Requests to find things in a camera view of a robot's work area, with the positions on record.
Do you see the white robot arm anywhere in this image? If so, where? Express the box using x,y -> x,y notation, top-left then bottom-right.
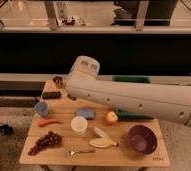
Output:
65,56 -> 191,128

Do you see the small metal cup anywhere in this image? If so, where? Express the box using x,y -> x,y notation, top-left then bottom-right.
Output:
53,76 -> 63,88

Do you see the white paper cup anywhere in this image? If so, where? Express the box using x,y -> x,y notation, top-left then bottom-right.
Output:
70,116 -> 88,136

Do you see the blue cup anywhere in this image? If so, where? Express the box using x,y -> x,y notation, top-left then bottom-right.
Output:
34,102 -> 49,118

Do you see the blue sponge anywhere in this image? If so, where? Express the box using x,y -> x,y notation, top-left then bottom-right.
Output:
76,108 -> 95,120

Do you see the orange apple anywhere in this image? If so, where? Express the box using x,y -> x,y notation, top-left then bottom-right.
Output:
105,111 -> 118,125

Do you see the green plastic tray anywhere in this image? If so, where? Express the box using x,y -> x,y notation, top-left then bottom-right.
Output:
113,75 -> 151,120

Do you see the black rectangular block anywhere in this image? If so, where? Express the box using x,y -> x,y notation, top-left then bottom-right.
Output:
42,92 -> 61,99

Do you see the wooden table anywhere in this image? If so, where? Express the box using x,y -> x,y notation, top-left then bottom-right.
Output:
20,88 -> 170,167

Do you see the beige banana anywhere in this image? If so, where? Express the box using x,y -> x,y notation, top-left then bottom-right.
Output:
89,127 -> 118,148

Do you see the orange carrot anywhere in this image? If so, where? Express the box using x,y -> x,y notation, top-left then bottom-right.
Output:
37,119 -> 62,127

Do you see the purple grape bunch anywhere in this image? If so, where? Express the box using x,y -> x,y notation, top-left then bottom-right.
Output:
28,131 -> 62,156

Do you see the purple bowl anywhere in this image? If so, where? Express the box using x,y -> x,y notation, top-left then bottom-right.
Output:
127,125 -> 158,155

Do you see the metal spoon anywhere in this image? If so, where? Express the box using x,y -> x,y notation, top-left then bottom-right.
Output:
68,149 -> 96,157

